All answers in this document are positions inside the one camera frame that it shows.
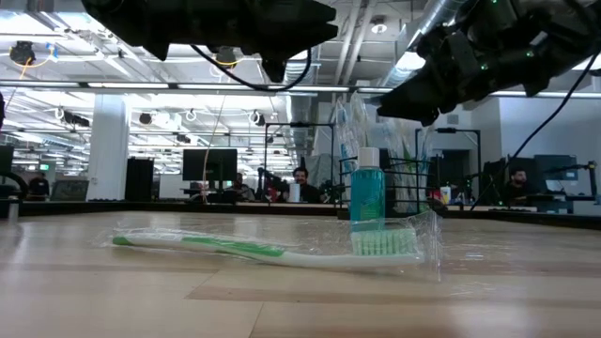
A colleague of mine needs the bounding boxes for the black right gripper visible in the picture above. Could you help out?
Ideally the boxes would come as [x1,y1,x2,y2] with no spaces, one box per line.
[377,16,506,127]

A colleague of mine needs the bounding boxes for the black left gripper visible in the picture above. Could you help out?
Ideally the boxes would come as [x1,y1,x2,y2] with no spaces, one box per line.
[149,0,339,84]

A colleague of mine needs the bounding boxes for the teal mouthwash bottle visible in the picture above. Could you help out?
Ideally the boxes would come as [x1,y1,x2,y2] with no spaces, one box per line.
[349,146,387,232]

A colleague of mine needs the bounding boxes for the person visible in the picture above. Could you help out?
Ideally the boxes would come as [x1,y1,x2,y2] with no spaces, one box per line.
[26,171,51,201]
[281,166,325,204]
[229,172,257,203]
[504,167,536,206]

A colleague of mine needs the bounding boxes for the black computer monitor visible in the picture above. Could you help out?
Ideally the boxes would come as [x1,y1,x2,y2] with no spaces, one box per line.
[534,154,579,182]
[181,148,239,183]

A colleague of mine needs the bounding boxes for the blue box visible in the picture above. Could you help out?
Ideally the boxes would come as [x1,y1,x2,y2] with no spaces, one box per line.
[534,199,574,213]

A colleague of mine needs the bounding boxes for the long ceiling light strip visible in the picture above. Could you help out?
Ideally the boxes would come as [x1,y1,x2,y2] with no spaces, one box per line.
[0,79,601,100]

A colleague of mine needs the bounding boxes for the black tower cabinet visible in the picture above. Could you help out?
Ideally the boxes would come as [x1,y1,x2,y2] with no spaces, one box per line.
[124,157,155,202]

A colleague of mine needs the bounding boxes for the white column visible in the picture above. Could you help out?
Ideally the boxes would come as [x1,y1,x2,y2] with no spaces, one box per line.
[86,93,131,202]

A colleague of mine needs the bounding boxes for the small dark monitor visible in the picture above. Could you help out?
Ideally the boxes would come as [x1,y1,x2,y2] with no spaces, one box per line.
[50,179,89,202]

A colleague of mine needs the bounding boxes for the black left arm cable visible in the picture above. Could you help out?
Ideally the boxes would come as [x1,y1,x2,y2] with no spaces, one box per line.
[188,44,314,93]

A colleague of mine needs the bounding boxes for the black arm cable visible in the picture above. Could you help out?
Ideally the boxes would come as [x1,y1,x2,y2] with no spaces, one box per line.
[470,51,601,211]
[188,44,314,93]

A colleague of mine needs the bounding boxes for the black ceiling camera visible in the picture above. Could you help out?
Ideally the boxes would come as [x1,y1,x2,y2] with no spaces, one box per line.
[216,46,237,68]
[8,40,37,66]

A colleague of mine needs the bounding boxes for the silver corrugated ceiling duct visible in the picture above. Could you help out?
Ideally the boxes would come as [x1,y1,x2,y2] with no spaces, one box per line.
[284,46,330,156]

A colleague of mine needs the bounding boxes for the silver spiral ceiling duct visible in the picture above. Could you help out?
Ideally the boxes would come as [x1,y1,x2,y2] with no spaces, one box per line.
[412,0,473,34]

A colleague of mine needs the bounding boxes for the black wire basket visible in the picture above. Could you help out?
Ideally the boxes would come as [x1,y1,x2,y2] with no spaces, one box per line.
[336,156,437,221]

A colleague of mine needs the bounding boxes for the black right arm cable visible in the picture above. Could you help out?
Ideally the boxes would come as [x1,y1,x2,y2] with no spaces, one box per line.
[470,51,601,211]

